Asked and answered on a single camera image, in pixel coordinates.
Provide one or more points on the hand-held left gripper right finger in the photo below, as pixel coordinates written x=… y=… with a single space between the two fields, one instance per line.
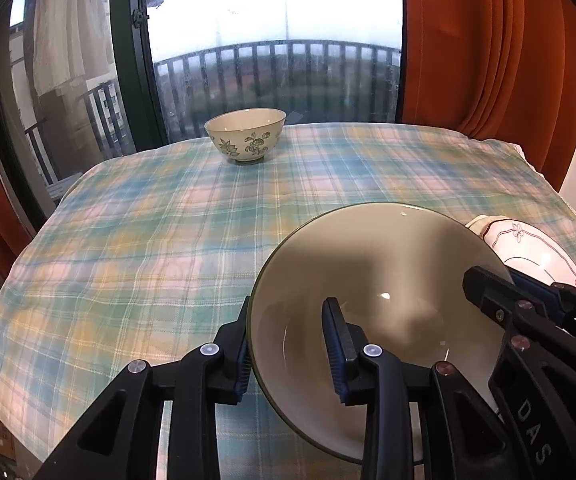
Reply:
x=335 y=355

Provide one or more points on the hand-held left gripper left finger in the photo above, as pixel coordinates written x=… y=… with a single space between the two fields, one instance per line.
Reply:
x=241 y=366

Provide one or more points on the white plate red trim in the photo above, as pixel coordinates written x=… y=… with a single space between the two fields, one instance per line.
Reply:
x=532 y=255

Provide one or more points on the yellow flower plate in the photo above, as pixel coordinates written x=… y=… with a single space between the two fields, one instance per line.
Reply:
x=475 y=224

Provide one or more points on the cream floral bowl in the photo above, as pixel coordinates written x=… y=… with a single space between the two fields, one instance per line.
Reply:
x=245 y=135
x=392 y=270

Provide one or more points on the plaid tablecloth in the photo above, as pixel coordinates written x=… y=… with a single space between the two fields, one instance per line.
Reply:
x=143 y=240

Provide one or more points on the black balcony railing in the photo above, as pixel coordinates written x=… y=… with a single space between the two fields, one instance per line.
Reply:
x=278 y=80

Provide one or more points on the pale hanging garment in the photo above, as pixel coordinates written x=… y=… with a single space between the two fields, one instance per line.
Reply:
x=68 y=25

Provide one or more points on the dark green window frame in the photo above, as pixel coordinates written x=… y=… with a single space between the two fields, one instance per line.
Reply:
x=129 y=60

